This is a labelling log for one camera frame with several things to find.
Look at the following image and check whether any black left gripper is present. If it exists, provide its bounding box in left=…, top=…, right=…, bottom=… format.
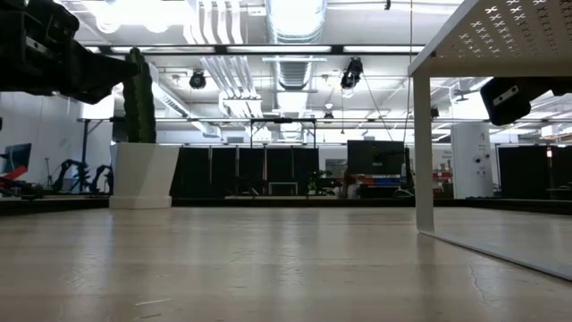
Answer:
left=0, top=0, right=140, bottom=105

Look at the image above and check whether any green columnar cactus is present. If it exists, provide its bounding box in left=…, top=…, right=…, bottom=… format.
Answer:
left=122, top=47, right=157, bottom=144

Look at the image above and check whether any white cylindrical column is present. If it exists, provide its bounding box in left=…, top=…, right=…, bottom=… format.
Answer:
left=450, top=123, right=494, bottom=199

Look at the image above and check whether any white perforated metal shelf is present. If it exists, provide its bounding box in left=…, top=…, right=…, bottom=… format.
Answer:
left=407, top=0, right=572, bottom=282

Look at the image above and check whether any white faceted plant pot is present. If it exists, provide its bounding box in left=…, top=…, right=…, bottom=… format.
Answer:
left=108, top=141, right=181, bottom=210

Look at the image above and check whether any dark computer monitor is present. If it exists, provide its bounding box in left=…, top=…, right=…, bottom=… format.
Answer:
left=0, top=142, right=33, bottom=180

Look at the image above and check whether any black TV screen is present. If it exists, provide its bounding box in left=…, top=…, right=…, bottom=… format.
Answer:
left=347, top=140, right=406, bottom=176

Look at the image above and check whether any red and blue banner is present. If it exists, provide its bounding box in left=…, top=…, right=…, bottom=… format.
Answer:
left=357, top=174, right=404, bottom=187

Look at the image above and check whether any black horizontal overhead beam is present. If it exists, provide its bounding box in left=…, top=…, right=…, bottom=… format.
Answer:
left=84, top=43, right=425, bottom=56

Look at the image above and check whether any black partition wall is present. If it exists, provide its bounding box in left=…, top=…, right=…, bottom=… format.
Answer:
left=496, top=145, right=572, bottom=201
left=172, top=146, right=321, bottom=199

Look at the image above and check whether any black background rig frame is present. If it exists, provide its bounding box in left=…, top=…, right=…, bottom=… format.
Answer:
left=248, top=117, right=317, bottom=148
left=75, top=116, right=127, bottom=193

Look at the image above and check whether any black aluminium table frame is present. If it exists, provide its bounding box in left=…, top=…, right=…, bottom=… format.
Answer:
left=0, top=195, right=572, bottom=216

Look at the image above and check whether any silver ceiling ventilation duct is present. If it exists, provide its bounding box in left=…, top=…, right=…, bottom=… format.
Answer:
left=265, top=0, right=328, bottom=93

